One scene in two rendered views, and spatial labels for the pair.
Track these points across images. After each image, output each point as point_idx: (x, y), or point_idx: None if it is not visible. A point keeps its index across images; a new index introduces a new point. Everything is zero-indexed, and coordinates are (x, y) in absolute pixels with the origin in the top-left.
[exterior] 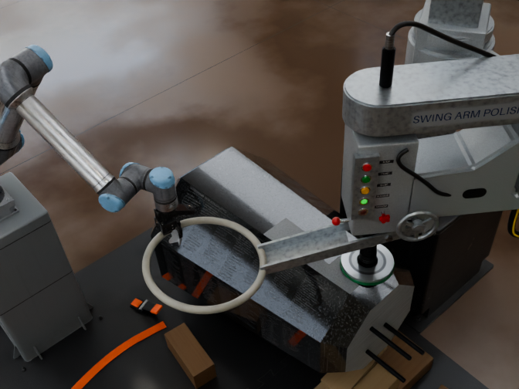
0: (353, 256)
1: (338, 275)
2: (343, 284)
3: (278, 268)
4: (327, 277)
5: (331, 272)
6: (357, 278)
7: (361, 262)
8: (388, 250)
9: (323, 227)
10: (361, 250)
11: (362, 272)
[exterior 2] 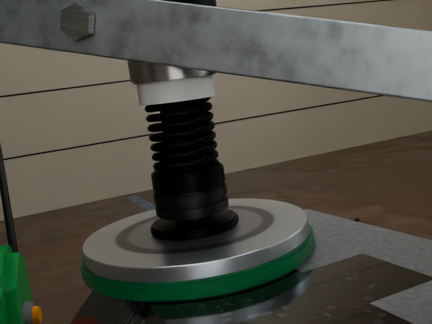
0: (245, 231)
1: (331, 232)
2: (321, 220)
3: None
4: (377, 228)
5: (357, 238)
6: (264, 200)
7: (226, 213)
8: (85, 245)
9: (371, 24)
10: (217, 153)
11: (239, 207)
